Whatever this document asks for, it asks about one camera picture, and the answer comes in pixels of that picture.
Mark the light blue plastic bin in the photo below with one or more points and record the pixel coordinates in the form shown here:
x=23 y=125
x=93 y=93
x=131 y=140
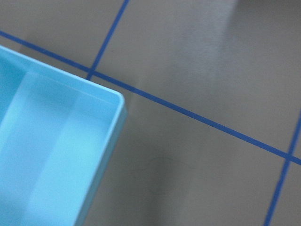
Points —
x=57 y=134

